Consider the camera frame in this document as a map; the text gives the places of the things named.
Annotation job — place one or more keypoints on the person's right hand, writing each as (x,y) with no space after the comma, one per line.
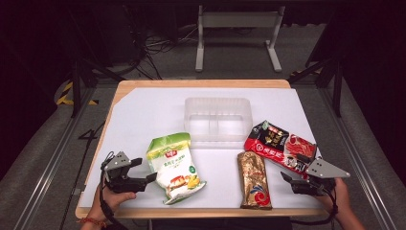
(339,196)

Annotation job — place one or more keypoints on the aluminium floor rail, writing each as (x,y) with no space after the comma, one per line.
(357,159)
(48,172)

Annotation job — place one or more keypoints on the clear plastic container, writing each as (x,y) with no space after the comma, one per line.
(218,119)

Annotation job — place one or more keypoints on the yellow black hazard tape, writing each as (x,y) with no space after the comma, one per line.
(66,91)

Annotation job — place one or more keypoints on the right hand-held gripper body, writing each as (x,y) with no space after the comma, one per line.
(322,171)

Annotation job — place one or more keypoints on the white table sheet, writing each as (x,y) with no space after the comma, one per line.
(153,111)

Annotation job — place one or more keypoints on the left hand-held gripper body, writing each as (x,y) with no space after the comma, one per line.
(118,174)

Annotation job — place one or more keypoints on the green white snack bag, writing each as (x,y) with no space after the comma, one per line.
(174,169)

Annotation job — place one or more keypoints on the gold foil packet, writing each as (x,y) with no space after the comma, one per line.
(254,180)

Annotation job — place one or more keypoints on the red black seasoning packet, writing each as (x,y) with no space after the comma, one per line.
(274,143)

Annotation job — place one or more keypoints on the white metal stand frame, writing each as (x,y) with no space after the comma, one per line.
(239,19)

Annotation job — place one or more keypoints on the black metal stand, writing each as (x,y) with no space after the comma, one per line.
(337,86)
(76,86)

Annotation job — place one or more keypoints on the person's left hand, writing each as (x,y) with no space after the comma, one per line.
(108,199)

